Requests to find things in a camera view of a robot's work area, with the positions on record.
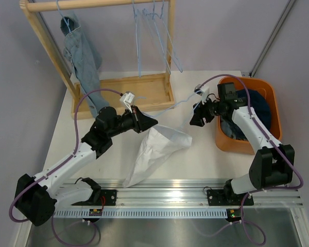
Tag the dark blue denim garment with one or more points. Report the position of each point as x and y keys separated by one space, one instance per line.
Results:
x=261 y=107

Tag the light blue dark-denim hanger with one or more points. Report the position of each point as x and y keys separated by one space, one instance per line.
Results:
x=137 y=21

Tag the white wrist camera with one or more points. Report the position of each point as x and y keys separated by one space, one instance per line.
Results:
x=203 y=92
x=126 y=100

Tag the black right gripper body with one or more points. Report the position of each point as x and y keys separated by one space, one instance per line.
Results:
x=209 y=109

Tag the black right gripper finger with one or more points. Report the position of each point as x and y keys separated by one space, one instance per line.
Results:
x=197 y=120
x=197 y=106

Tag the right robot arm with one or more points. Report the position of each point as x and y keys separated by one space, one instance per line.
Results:
x=273 y=162

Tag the wooden clothes rack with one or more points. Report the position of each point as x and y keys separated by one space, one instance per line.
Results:
x=156 y=87

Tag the orange plastic basket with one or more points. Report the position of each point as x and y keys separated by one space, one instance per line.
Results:
x=228 y=144

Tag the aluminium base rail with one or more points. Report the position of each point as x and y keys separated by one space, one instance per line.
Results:
x=179 y=199

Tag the aluminium corner post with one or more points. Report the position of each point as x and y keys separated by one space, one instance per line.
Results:
x=272 y=37

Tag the light blue denim skirt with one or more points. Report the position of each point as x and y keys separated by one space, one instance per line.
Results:
x=231 y=130

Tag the white shirt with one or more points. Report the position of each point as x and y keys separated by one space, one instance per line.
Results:
x=156 y=147

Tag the light blue shirt hanger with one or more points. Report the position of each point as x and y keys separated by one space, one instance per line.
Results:
x=172 y=107

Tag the light blue grey-skirt hanger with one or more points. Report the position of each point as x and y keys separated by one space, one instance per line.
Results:
x=166 y=18

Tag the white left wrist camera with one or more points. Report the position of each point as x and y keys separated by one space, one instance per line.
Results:
x=126 y=100

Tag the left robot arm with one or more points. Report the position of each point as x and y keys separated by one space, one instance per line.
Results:
x=40 y=196

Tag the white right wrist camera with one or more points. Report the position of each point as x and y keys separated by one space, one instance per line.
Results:
x=203 y=92

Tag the light denim jacket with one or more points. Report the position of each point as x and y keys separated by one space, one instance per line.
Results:
x=85 y=61

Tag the light blue skirt hanger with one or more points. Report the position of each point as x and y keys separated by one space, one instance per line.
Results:
x=159 y=33

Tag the light blue jacket hanger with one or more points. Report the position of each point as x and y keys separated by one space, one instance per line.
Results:
x=68 y=23

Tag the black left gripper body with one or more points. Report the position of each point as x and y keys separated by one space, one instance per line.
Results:
x=135 y=118

